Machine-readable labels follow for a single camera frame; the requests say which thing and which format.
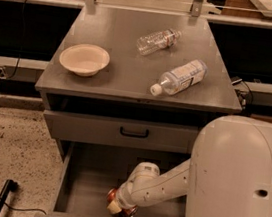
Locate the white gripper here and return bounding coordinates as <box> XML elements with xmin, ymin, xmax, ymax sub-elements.
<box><xmin>107</xmin><ymin>183</ymin><xmax>137</xmax><ymax>215</ymax></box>

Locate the red coke can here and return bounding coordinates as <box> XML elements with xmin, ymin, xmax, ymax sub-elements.
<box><xmin>106</xmin><ymin>188</ymin><xmax>137</xmax><ymax>217</ymax></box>

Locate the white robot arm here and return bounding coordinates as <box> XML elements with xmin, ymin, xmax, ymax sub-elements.
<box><xmin>107</xmin><ymin>115</ymin><xmax>272</xmax><ymax>217</ymax></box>

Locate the open grey middle drawer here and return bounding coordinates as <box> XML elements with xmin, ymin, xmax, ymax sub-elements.
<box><xmin>34</xmin><ymin>142</ymin><xmax>187</xmax><ymax>217</ymax></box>

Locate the grey top drawer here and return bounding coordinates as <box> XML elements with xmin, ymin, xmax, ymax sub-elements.
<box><xmin>44</xmin><ymin>110</ymin><xmax>199</xmax><ymax>154</ymax></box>

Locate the grey drawer cabinet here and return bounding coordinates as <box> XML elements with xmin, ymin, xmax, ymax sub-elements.
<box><xmin>25</xmin><ymin>0</ymin><xmax>255</xmax><ymax>183</ymax></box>

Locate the black bar on floor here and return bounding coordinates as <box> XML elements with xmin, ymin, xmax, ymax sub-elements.
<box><xmin>0</xmin><ymin>179</ymin><xmax>18</xmax><ymax>212</ymax></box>

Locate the white labelled water bottle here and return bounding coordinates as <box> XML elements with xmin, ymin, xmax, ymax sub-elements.
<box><xmin>150</xmin><ymin>59</ymin><xmax>207</xmax><ymax>96</ymax></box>

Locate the white paper bowl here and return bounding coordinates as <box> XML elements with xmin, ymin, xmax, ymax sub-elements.
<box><xmin>59</xmin><ymin>44</ymin><xmax>110</xmax><ymax>77</ymax></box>

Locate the clear empty plastic bottle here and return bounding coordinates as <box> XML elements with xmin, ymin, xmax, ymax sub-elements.
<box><xmin>136</xmin><ymin>29</ymin><xmax>182</xmax><ymax>55</ymax></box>

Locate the black drawer handle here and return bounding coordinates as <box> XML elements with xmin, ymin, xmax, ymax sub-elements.
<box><xmin>119</xmin><ymin>127</ymin><xmax>150</xmax><ymax>139</ymax></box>

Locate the black hanging cable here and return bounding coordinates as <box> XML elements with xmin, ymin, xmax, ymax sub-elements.
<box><xmin>0</xmin><ymin>0</ymin><xmax>41</xmax><ymax>129</ymax></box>

